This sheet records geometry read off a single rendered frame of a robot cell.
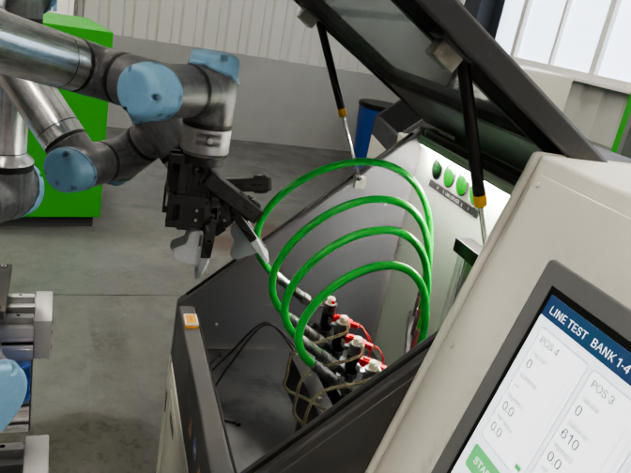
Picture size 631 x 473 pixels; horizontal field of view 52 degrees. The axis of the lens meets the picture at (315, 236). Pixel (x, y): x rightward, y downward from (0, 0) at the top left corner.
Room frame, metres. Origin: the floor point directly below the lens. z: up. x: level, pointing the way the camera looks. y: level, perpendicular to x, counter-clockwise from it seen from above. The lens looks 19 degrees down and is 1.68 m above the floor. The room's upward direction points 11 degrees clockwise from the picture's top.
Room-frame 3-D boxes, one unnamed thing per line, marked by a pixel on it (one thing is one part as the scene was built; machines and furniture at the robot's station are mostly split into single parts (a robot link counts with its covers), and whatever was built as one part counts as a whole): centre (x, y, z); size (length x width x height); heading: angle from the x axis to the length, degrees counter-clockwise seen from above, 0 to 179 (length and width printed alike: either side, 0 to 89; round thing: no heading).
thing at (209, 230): (0.97, 0.17, 1.32); 0.05 x 0.02 x 0.09; 20
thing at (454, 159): (1.29, -0.30, 1.43); 0.54 x 0.03 x 0.02; 20
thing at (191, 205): (0.98, 0.20, 1.38); 0.09 x 0.08 x 0.12; 110
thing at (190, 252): (0.96, 0.19, 1.27); 0.06 x 0.03 x 0.09; 110
